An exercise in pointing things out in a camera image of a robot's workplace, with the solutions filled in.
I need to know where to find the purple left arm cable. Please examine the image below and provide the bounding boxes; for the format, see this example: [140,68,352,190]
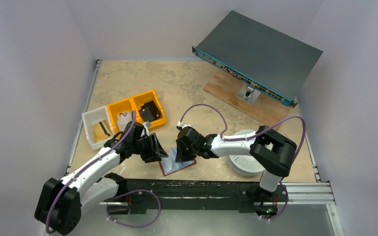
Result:
[45,112,161,235]

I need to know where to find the grey blue network switch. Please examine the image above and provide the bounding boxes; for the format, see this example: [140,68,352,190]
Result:
[192,10,323,108]

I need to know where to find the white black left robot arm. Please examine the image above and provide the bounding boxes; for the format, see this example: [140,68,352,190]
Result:
[34,121,168,236]

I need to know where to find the yellow double compartment bin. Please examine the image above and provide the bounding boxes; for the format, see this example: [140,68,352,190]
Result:
[107,90,167,133]

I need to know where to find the white plastic bin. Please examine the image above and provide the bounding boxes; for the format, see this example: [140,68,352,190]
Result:
[82,106,114,150]

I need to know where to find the grey metal bracket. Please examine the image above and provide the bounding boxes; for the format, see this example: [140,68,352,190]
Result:
[237,85,261,104]

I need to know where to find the white filament spool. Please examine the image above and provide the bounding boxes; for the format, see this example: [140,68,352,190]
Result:
[227,129,266,177]

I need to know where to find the red leather card holder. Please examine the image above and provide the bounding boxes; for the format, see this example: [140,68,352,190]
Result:
[159,147,196,176]

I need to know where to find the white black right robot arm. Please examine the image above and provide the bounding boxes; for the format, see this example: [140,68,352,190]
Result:
[176,125,298,200]

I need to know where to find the grey metal plate in bin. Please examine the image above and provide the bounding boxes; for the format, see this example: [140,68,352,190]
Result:
[116,111,133,132]

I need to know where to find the black square part in bin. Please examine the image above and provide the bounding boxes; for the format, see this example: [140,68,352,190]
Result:
[139,101,161,122]

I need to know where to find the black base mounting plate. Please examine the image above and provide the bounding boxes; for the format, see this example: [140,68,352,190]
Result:
[105,173,289,217]

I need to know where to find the gold card with black stripe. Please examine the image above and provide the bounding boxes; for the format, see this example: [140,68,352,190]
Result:
[93,119,112,143]

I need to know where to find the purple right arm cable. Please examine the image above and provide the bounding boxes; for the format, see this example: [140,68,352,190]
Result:
[176,103,307,222]

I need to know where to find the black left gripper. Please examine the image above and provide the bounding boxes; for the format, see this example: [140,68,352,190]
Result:
[132,133,167,162]

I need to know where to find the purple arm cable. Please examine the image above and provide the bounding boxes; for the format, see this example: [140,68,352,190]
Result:
[45,112,161,235]
[176,103,307,222]

